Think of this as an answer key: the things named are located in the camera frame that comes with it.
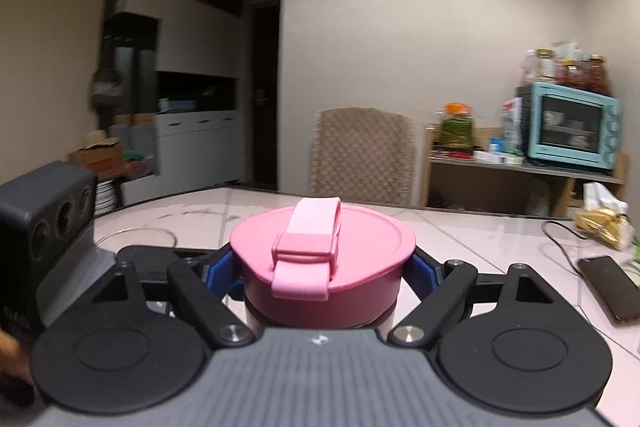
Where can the small blue box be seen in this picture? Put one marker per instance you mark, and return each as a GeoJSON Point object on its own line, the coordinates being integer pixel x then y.
{"type": "Point", "coordinates": [495, 145]}

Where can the yellow-green object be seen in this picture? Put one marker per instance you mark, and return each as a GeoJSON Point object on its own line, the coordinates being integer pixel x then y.
{"type": "Point", "coordinates": [637, 243]}

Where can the tall jar of red preserve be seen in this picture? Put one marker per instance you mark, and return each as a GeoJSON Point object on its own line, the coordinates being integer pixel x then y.
{"type": "Point", "coordinates": [597, 76]}

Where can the flat white box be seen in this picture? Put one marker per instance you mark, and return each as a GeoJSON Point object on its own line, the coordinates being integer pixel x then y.
{"type": "Point", "coordinates": [487, 156]}

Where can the white tall cabinet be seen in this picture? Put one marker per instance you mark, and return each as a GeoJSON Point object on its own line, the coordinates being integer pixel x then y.
{"type": "Point", "coordinates": [200, 57]}

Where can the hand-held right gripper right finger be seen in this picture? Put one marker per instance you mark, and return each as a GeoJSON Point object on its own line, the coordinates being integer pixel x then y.
{"type": "Point", "coordinates": [425, 274]}

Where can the small jar of red preserve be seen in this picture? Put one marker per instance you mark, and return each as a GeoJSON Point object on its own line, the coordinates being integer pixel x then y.
{"type": "Point", "coordinates": [571, 73]}

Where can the teal toaster oven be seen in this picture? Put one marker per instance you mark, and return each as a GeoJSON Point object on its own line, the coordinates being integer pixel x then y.
{"type": "Point", "coordinates": [570, 127]}

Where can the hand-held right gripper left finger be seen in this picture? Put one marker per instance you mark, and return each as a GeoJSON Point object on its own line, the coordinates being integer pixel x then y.
{"type": "Point", "coordinates": [221, 274]}

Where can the golden snack bag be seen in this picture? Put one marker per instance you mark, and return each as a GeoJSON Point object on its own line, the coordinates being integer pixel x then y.
{"type": "Point", "coordinates": [602, 219]}

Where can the cardboard box with straw hat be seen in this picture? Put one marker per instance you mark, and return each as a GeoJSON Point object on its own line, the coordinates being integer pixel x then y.
{"type": "Point", "coordinates": [97, 154]}

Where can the red and white carton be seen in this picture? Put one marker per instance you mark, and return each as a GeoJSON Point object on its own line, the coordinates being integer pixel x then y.
{"type": "Point", "coordinates": [512, 109]}

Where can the stack of white plates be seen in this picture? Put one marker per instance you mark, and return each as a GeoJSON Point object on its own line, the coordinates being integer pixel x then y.
{"type": "Point", "coordinates": [106, 197]}

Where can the chair with quilted beige cover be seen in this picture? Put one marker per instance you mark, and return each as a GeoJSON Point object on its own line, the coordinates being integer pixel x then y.
{"type": "Point", "coordinates": [362, 157]}

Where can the green jar with orange lid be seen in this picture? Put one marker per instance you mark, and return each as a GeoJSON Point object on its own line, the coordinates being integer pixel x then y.
{"type": "Point", "coordinates": [457, 127]}

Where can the dark hanging bag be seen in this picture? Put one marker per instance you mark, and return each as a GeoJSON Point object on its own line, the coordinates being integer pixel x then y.
{"type": "Point", "coordinates": [106, 89]}

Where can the wooden side shelf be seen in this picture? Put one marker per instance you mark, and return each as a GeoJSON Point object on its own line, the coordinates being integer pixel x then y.
{"type": "Point", "coordinates": [500, 187]}

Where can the glass jar with yellow lid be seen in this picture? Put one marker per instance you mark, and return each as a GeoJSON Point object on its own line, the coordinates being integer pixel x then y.
{"type": "Point", "coordinates": [546, 67]}

